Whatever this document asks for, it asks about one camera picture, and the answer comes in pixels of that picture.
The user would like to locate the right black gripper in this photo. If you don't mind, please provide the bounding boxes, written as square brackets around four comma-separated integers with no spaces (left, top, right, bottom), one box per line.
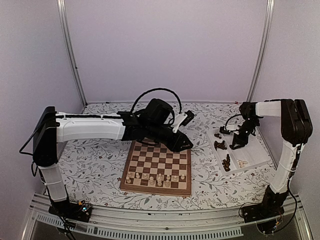
[232,118,260,150]

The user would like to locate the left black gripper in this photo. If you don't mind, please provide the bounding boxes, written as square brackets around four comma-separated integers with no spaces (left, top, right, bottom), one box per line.
[147,123,195,153]

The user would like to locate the white plastic tray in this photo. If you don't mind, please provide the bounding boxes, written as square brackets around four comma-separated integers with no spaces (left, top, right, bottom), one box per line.
[206,129,271,176]

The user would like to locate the wooden chess board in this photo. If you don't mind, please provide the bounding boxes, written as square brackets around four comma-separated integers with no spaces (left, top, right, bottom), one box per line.
[120,139,192,197]

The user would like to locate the light bishop piece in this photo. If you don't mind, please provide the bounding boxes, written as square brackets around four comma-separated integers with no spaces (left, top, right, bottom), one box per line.
[164,179,170,188]

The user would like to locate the light king piece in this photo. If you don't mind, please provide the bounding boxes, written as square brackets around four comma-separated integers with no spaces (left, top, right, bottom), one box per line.
[157,177,162,187]

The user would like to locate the light queen piece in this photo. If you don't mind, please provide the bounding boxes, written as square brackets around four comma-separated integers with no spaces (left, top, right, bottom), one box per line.
[149,176,155,186]

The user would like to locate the light piece among dark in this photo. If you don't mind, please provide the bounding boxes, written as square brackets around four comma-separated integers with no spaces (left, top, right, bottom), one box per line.
[205,198,212,207]

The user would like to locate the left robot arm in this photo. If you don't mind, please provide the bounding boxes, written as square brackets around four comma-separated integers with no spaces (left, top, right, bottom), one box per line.
[27,98,195,217]

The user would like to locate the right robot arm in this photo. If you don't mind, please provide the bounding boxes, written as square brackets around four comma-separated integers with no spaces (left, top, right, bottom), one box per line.
[230,99,313,218]

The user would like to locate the pile of dark chess pieces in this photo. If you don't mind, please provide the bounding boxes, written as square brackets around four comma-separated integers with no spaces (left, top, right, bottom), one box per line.
[213,133,231,173]

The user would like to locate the floral patterned table mat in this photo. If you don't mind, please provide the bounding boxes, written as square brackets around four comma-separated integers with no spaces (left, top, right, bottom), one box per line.
[43,101,285,210]

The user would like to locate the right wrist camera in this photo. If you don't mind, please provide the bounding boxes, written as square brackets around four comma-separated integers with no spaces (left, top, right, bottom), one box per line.
[219,126,237,135]

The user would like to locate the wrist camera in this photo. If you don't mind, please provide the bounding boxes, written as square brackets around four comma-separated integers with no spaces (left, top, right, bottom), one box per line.
[172,110,195,133]
[219,126,237,135]

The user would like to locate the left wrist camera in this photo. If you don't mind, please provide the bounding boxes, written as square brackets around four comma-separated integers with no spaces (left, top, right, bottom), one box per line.
[172,110,195,133]

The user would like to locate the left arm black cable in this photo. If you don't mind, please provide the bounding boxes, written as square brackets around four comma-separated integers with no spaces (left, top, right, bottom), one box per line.
[131,87,183,116]

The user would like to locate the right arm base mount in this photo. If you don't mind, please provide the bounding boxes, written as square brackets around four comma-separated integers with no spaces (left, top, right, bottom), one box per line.
[238,202,285,235]

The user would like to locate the front aluminium rail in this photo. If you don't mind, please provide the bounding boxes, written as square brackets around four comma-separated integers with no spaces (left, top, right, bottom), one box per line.
[22,194,316,240]

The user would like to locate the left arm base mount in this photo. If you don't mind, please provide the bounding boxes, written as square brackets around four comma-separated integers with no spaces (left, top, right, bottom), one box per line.
[48,199,92,223]

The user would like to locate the right aluminium frame post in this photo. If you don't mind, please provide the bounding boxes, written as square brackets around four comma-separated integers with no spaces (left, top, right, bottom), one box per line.
[246,0,275,102]

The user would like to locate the aluminium frame post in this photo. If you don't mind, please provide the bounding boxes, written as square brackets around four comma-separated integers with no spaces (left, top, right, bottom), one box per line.
[246,0,275,102]
[56,0,88,107]

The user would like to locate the left aluminium frame post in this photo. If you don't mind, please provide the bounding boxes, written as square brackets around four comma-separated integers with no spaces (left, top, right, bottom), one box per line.
[56,0,88,107]

